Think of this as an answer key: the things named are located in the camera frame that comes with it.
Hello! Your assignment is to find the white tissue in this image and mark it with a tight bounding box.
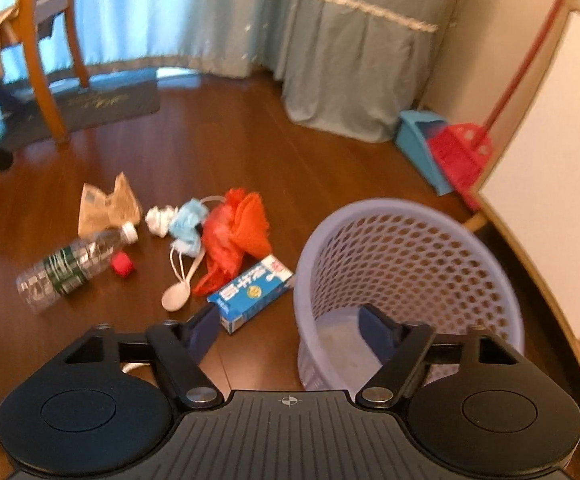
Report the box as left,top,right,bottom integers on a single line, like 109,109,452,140
144,206,178,238

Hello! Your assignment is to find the dark grey floor mat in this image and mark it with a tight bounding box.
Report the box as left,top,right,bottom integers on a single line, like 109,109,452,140
0,79,161,152

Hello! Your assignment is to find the red broom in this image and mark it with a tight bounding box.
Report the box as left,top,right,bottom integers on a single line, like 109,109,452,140
427,0,564,212

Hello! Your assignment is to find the wooden chair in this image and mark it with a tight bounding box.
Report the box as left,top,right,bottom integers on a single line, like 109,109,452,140
0,0,90,142

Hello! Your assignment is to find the blue milk carton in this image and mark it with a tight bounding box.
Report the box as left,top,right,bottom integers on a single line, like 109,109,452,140
207,255,294,334

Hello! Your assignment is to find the brown paper wrapper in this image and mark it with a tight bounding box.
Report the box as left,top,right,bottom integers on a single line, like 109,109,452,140
77,172,142,237

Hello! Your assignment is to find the red bottle cap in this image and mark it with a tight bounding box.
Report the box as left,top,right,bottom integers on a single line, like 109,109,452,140
110,252,136,278

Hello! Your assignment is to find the light blue star curtain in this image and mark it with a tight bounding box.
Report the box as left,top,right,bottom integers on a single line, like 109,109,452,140
0,0,301,84

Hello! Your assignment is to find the orange foam fruit net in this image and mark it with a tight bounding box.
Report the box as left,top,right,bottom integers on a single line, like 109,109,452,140
231,192,273,260

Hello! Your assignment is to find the beige plastic spoon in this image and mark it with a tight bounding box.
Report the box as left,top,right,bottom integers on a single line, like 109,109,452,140
161,248,205,312

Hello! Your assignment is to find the blue surgical face mask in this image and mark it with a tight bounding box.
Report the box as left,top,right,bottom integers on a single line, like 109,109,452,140
168,195,225,281

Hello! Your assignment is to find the orange plastic bag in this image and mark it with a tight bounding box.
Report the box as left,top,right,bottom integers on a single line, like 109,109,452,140
193,188,247,296

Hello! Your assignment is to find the lavender plastic mesh basket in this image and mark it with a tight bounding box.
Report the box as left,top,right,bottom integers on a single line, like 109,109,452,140
293,198,524,393

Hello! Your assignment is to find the clear plastic water bottle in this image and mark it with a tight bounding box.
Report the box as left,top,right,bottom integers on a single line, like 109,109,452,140
15,222,138,314

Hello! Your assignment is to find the blue plastic dustpan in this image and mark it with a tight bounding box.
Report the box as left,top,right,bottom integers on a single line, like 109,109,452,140
394,110,454,196

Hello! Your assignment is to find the white wooden cabinet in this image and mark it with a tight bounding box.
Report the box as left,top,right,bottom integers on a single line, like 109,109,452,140
474,0,580,364

